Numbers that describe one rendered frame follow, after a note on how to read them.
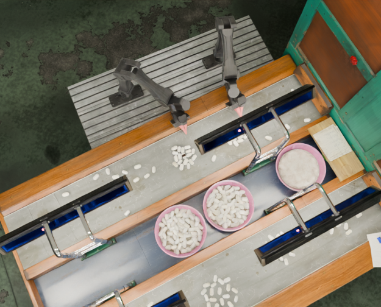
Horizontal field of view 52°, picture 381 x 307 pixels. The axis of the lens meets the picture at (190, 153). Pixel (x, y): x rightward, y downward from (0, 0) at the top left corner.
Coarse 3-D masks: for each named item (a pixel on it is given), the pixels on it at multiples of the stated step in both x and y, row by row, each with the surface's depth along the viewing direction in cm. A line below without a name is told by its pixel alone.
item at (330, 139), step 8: (328, 128) 212; (336, 128) 212; (320, 136) 211; (328, 136) 211; (336, 136) 211; (320, 144) 210; (328, 144) 210; (336, 144) 210; (344, 144) 210; (328, 152) 209; (336, 152) 209; (344, 152) 209
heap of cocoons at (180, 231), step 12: (168, 216) 204; (180, 216) 205; (192, 216) 204; (168, 228) 203; (180, 228) 203; (192, 228) 202; (168, 240) 202; (180, 240) 201; (192, 240) 201; (180, 252) 201
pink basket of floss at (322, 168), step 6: (294, 144) 211; (300, 144) 212; (306, 144) 211; (282, 150) 210; (288, 150) 215; (306, 150) 215; (312, 150) 212; (318, 156) 211; (276, 162) 208; (318, 162) 213; (324, 162) 208; (276, 168) 207; (324, 168) 208; (324, 174) 206; (282, 180) 214; (318, 180) 209; (288, 186) 205
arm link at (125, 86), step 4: (124, 60) 189; (120, 64) 189; (124, 64) 189; (116, 68) 189; (120, 68) 188; (124, 68) 189; (128, 68) 190; (120, 80) 201; (124, 80) 196; (128, 80) 201; (120, 84) 206; (124, 84) 203; (128, 84) 205; (132, 84) 214; (120, 88) 211; (124, 88) 209; (128, 88) 210; (132, 88) 216; (120, 92) 216; (124, 92) 212; (128, 92) 213; (128, 96) 216
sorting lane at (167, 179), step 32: (256, 96) 221; (192, 128) 216; (256, 128) 216; (128, 160) 212; (160, 160) 212; (192, 160) 212; (224, 160) 212; (128, 192) 207; (160, 192) 207; (96, 224) 203; (32, 256) 198
